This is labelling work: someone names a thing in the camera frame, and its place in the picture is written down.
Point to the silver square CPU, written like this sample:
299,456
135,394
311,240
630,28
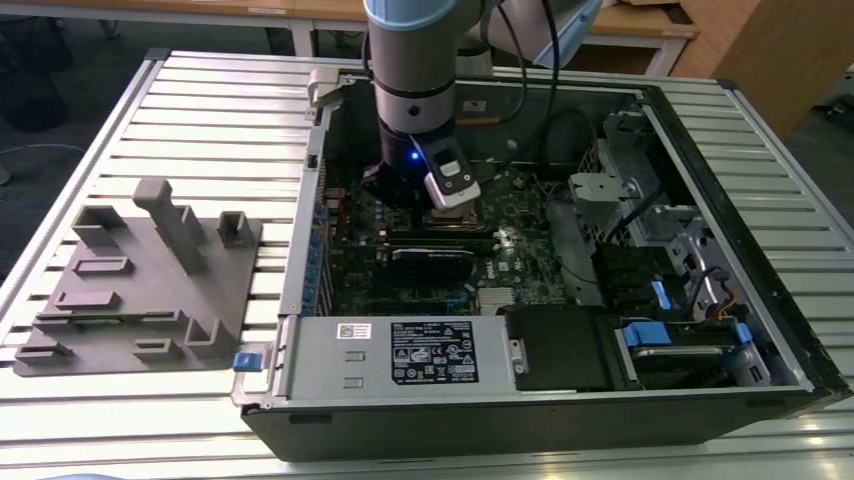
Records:
457,212

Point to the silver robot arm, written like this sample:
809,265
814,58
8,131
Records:
414,65

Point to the black RAM slot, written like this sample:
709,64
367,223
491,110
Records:
434,244
434,233

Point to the metal CPU socket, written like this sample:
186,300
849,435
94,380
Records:
477,220

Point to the black expansion slot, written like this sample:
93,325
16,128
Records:
407,307

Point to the silver coin cell battery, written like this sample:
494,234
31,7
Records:
517,180

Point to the black graphics card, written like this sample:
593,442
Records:
430,272

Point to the grey case release latch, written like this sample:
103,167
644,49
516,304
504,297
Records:
323,82

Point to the green motherboard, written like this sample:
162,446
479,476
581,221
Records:
534,260

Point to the silver finned chipset heatsink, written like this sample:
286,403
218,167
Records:
497,297

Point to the silver metal drive cage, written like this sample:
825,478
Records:
601,187

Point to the black plastic disk bay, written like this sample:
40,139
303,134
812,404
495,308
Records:
634,275

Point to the silver power supply unit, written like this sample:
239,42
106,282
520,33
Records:
321,370

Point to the blue plastic latch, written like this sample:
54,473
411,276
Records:
249,362

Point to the grey plastic parts rack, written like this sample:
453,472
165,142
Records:
154,300

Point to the hard disk in blue carrier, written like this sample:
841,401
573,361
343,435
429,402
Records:
648,334

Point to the black open PC case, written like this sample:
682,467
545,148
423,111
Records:
467,435

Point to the black office chair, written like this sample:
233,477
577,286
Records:
34,90

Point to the wooden cabinet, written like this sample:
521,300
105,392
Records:
768,50

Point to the dark chair base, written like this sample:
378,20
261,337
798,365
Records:
837,107

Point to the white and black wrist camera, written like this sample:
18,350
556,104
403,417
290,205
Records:
453,177

